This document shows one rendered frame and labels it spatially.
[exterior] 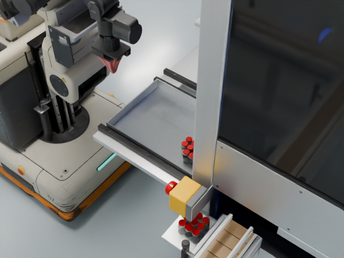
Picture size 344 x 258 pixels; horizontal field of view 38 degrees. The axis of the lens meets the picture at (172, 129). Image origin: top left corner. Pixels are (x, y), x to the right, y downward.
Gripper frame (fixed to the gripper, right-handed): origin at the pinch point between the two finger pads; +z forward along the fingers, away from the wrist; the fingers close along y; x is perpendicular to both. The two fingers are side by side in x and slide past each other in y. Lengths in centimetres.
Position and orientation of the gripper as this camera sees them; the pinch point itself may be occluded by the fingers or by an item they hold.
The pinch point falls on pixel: (113, 70)
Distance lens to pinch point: 150.8
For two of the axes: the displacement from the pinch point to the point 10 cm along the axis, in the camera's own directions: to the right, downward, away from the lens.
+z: 0.2, 6.8, 7.4
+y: 7.9, 4.5, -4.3
